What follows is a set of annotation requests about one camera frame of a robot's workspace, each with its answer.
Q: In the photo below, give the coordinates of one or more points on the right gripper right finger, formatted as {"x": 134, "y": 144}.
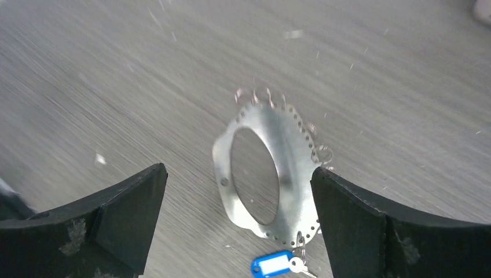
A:
{"x": 369, "y": 235}

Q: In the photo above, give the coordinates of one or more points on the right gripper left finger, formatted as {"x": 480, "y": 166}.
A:
{"x": 106, "y": 234}

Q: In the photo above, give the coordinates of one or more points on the large metal keyring disc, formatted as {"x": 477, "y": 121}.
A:
{"x": 290, "y": 143}

